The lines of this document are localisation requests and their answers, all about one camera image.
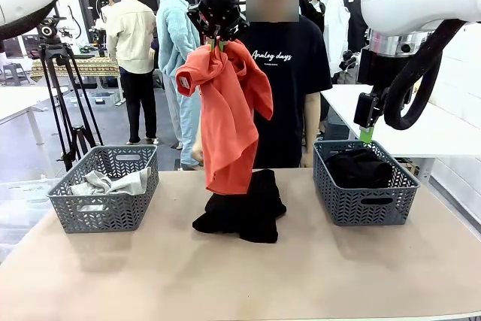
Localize grey stool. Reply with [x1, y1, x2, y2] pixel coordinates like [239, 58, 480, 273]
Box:
[2, 62, 30, 87]

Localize grey perforated plastic basket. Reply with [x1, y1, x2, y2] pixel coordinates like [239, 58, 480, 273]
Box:
[312, 139, 421, 227]
[47, 144, 160, 235]

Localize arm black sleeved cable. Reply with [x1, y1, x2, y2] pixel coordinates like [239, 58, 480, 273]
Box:
[0, 0, 74, 42]
[383, 18, 470, 131]

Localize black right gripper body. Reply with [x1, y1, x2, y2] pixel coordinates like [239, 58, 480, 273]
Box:
[352, 86, 390, 130]

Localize mannequin in white shirt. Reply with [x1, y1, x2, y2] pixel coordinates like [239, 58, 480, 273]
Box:
[322, 0, 354, 77]

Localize table with patterned cloth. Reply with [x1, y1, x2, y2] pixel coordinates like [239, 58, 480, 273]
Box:
[30, 56, 121, 82]

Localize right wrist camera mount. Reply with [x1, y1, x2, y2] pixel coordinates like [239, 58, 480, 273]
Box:
[339, 49, 358, 73]

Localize mannequin in light blue fleece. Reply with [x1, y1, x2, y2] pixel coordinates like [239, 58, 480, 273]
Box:
[156, 0, 202, 171]

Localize mannequin in black shirt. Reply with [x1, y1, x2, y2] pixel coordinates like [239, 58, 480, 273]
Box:
[343, 0, 371, 53]

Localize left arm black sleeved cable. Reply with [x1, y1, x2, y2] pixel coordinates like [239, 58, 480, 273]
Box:
[0, 0, 74, 42]

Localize person in black t-shirt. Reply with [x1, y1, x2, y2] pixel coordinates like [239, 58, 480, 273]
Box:
[238, 0, 334, 170]

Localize person's right hand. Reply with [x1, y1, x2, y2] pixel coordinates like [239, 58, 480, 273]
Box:
[190, 139, 206, 165]

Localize orange printed t-shirt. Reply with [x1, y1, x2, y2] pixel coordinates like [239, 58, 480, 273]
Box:
[175, 38, 274, 196]

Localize grey t-shirt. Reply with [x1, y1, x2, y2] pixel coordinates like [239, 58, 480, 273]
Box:
[68, 166, 152, 197]

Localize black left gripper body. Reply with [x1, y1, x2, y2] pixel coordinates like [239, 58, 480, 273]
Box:
[186, 0, 250, 43]

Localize black pants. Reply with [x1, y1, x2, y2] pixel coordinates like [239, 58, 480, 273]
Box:
[324, 147, 395, 190]
[192, 168, 288, 245]

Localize mannequin in beige shirt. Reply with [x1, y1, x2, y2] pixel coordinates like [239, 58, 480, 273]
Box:
[105, 0, 158, 146]

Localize black camera tripod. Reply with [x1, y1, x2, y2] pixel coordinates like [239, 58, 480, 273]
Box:
[37, 42, 104, 172]

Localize person's left forearm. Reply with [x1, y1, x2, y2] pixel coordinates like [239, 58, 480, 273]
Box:
[302, 91, 322, 155]

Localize white side table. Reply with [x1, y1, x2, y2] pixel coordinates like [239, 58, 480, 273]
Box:
[0, 86, 71, 145]
[321, 83, 481, 186]

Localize right arm black sleeved cable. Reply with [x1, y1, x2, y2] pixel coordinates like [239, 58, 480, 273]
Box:
[383, 18, 470, 131]

